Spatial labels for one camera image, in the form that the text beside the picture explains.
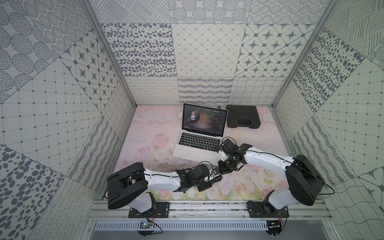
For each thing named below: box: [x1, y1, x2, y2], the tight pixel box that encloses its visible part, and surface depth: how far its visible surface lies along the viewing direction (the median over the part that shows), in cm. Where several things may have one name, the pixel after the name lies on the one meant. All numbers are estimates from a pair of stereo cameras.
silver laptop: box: [172, 103, 229, 166], surface depth 100 cm
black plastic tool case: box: [225, 105, 261, 129], surface depth 109 cm
